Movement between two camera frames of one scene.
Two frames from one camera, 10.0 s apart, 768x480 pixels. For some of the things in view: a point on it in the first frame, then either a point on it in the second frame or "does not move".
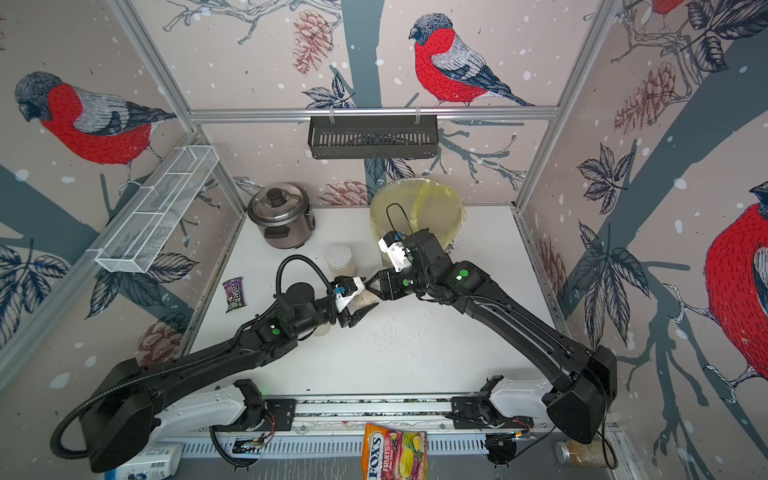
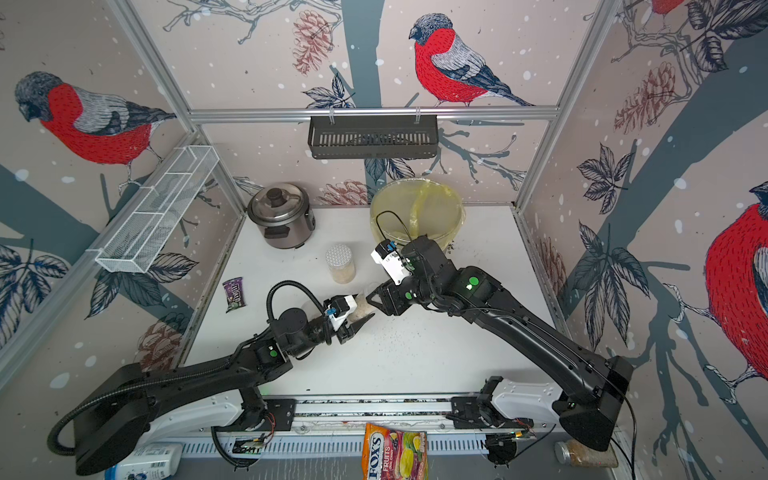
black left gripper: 354,320 to 351,331
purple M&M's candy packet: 235,295 does not move
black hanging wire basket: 373,137 does not move
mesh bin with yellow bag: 407,206 does not move
